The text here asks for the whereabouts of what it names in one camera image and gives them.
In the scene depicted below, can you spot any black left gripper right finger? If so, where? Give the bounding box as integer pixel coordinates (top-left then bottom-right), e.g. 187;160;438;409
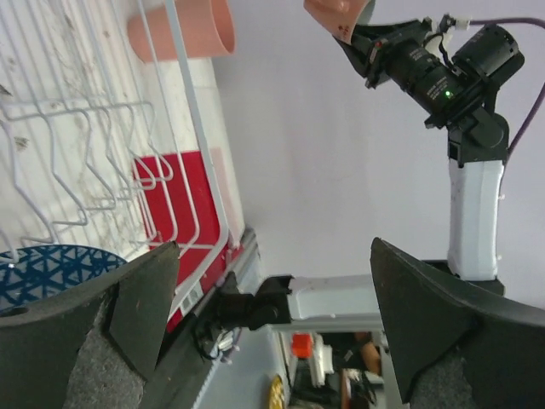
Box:
370;238;544;408

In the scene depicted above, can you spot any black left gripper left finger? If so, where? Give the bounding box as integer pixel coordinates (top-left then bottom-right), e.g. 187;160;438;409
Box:
1;242;179;408

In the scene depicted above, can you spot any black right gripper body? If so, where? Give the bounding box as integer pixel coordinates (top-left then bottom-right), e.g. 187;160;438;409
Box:
336;17;433;89

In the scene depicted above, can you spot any orange dotted mug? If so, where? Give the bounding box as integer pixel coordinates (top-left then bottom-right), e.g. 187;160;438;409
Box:
303;0;376;44

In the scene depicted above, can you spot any pink plastic tumbler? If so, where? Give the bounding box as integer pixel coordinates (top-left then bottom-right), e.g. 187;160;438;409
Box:
127;0;236;63

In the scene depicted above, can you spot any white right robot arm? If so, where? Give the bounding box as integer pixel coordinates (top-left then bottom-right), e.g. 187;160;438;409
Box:
247;15;525;331

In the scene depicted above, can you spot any red patterned bowl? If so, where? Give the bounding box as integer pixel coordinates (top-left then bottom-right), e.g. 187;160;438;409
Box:
1;245;127;314

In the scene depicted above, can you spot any white wire dish rack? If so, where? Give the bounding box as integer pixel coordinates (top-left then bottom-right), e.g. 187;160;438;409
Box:
1;1;244;313

